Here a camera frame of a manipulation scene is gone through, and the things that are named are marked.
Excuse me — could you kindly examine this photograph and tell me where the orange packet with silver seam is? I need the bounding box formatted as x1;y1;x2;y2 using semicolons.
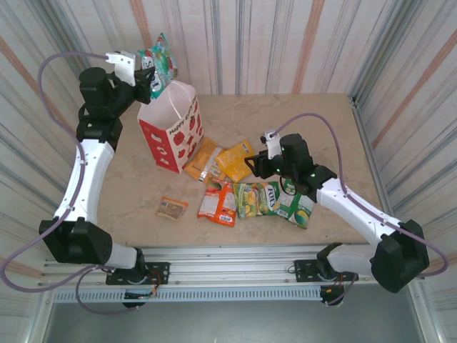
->
183;137;229;184

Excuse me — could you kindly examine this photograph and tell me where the orange Fox's candy bag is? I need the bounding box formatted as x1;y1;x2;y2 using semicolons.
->
196;178;238;229

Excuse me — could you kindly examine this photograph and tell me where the slotted grey cable tray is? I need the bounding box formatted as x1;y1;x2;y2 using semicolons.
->
49;285;331;304

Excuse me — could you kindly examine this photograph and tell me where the yellow snack bag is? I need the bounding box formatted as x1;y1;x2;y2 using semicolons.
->
214;139;256;184

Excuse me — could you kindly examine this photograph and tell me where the green white Fox's candy bag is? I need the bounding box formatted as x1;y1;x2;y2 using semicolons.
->
273;177;317;230

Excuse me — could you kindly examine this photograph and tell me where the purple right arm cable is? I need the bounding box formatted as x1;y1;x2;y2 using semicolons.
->
271;112;450;307

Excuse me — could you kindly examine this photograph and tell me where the green red Fox's candy bag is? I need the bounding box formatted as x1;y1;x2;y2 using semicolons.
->
138;33;179;100

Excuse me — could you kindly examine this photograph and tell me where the aluminium mounting rail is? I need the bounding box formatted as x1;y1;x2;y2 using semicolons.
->
41;244;428;289

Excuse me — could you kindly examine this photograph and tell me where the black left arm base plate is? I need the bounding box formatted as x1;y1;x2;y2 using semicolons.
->
106;262;171;286

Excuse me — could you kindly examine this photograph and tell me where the white red paper bag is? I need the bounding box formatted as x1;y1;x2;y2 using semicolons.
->
137;79;205;175

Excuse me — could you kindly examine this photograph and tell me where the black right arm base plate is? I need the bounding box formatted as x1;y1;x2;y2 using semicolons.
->
293;259;359;283

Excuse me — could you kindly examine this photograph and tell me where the small brown snack bar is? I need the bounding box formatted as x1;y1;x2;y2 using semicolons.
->
154;197;189;222

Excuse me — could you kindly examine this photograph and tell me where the green yellow Fox's candy bag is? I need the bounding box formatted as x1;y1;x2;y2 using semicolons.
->
232;181;283;219

